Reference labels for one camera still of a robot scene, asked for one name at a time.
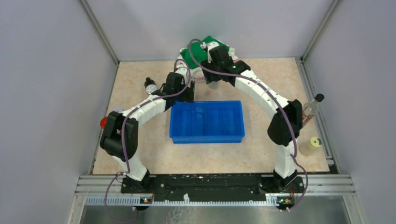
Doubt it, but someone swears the green folded cloth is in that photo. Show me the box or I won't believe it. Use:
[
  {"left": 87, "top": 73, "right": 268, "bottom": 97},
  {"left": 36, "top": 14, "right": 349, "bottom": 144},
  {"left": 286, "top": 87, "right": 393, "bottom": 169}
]
[{"left": 180, "top": 35, "right": 230, "bottom": 70}]

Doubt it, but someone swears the white-lidded brown spice jar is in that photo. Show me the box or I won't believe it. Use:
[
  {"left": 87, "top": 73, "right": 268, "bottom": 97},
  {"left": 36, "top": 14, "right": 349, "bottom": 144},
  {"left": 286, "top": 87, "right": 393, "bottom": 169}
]
[{"left": 113, "top": 106, "right": 124, "bottom": 113}]

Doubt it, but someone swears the small black cap bottle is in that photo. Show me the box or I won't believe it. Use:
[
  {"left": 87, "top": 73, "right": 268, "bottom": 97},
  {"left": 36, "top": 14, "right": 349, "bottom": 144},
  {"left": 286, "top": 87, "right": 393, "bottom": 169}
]
[{"left": 144, "top": 77, "right": 156, "bottom": 88}]

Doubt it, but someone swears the tall dark sauce bottle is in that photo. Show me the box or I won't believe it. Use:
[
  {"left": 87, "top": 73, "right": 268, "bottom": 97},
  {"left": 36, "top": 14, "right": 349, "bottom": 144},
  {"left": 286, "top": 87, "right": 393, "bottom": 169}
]
[{"left": 302, "top": 93, "right": 325, "bottom": 127}]

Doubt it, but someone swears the white folded cloth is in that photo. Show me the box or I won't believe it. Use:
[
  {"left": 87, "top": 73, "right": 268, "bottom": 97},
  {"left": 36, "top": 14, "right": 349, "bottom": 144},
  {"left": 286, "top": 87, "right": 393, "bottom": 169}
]
[{"left": 176, "top": 48, "right": 239, "bottom": 70}]

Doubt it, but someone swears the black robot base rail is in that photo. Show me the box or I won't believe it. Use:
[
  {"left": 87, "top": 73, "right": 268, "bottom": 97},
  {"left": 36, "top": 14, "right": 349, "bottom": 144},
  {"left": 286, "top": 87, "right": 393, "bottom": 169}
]
[{"left": 76, "top": 173, "right": 356, "bottom": 207}]

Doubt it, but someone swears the black-capped squeeze bottle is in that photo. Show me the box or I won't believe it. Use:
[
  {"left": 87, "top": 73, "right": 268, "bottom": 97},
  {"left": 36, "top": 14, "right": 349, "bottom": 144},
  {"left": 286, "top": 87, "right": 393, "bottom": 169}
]
[{"left": 208, "top": 82, "right": 219, "bottom": 90}]

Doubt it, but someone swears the white plastic basket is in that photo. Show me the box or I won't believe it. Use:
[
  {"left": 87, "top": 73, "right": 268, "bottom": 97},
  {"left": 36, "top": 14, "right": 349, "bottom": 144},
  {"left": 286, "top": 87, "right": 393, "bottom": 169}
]
[{"left": 190, "top": 68, "right": 205, "bottom": 82}]

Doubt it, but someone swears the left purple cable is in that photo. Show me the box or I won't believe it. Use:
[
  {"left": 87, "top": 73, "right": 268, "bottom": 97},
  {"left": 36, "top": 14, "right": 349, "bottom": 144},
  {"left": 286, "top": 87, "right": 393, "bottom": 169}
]
[{"left": 103, "top": 58, "right": 192, "bottom": 224}]

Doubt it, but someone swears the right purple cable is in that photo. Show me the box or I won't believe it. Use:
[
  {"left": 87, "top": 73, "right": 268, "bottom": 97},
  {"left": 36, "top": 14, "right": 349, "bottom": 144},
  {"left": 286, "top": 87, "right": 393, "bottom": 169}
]
[{"left": 187, "top": 38, "right": 309, "bottom": 212}]

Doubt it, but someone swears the red-lidded jar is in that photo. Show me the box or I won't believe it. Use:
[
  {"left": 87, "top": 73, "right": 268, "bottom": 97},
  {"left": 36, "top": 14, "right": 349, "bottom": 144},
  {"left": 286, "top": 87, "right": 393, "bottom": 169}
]
[{"left": 100, "top": 117, "right": 108, "bottom": 129}]

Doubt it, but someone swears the silver-lidded clear shaker bottle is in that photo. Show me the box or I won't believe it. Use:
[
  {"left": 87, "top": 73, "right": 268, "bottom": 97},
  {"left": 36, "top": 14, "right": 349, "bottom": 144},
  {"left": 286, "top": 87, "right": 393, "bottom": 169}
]
[{"left": 145, "top": 84, "right": 158, "bottom": 95}]

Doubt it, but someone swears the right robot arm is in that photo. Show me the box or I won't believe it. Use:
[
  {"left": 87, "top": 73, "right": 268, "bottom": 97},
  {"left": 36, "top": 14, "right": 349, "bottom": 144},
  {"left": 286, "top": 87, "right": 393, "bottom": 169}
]
[{"left": 199, "top": 42, "right": 303, "bottom": 192}]

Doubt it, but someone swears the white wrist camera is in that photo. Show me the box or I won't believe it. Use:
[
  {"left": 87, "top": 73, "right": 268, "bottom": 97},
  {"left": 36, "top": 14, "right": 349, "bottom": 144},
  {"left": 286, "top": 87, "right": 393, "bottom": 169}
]
[
  {"left": 200, "top": 41, "right": 227, "bottom": 57},
  {"left": 175, "top": 66, "right": 191, "bottom": 82}
]

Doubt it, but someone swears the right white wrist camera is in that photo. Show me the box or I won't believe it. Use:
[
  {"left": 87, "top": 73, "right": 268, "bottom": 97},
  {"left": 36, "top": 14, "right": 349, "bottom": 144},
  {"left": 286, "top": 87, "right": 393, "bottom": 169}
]
[{"left": 200, "top": 41, "right": 227, "bottom": 57}]

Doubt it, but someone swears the blue plastic divided tray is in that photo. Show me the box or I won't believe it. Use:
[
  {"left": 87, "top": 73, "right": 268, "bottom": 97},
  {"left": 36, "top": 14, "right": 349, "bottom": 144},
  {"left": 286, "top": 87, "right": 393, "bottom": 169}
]
[{"left": 169, "top": 100, "right": 245, "bottom": 144}]

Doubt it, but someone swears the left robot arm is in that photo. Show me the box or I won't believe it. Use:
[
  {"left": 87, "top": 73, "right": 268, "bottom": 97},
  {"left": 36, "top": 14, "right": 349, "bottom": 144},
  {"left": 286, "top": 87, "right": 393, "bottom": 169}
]
[{"left": 99, "top": 72, "right": 195, "bottom": 193}]

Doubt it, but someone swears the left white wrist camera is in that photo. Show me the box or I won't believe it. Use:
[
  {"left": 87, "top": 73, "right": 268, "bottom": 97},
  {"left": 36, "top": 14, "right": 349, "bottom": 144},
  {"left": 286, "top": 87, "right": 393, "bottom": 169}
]
[{"left": 175, "top": 66, "right": 191, "bottom": 82}]

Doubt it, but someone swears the purple cable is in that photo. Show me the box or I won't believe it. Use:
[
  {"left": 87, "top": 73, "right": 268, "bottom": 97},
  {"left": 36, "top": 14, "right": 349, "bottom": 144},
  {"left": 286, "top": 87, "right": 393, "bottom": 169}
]
[
  {"left": 187, "top": 38, "right": 309, "bottom": 212},
  {"left": 103, "top": 58, "right": 192, "bottom": 224}
]

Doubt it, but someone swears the yellow-lidded beige jar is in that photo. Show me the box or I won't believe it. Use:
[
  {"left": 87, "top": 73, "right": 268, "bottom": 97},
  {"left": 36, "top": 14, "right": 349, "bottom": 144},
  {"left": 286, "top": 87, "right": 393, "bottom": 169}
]
[{"left": 299, "top": 137, "right": 322, "bottom": 156}]

